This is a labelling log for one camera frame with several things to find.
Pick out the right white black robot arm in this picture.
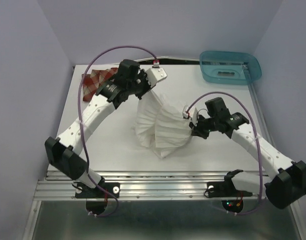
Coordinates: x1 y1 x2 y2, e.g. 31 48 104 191
183 97 306 210

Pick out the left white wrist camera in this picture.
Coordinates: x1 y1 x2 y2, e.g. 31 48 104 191
146 67 167 88

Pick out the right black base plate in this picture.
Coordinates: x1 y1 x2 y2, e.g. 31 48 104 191
204 181 253 198

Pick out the aluminium frame rail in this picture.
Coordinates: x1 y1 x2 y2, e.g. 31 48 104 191
32 170 299 201

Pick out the purple cable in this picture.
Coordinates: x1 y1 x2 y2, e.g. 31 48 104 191
182 91 268 216
77 45 159 218

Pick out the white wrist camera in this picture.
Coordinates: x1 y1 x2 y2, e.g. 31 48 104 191
188 107 198 126
146 67 167 88

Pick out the teal plastic basket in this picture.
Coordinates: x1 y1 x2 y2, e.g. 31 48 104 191
199 50 262 85

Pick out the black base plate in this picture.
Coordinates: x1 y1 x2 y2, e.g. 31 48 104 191
204 181 253 198
72 181 120 199

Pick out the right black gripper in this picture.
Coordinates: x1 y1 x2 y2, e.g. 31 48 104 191
189 114 218 140

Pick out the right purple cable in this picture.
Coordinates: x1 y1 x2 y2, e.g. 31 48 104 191
182 91 268 216

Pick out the white cloth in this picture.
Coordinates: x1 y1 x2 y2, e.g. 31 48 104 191
135 90 192 159

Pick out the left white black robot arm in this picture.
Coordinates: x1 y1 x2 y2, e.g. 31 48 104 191
44 59 164 197

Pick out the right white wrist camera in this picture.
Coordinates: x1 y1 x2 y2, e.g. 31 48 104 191
188 107 198 126

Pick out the red checked skirt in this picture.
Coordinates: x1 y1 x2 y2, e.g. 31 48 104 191
82 67 118 102

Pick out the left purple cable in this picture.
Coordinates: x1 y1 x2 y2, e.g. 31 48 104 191
77 45 159 218

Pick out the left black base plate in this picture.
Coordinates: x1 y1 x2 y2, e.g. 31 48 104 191
72 181 120 199

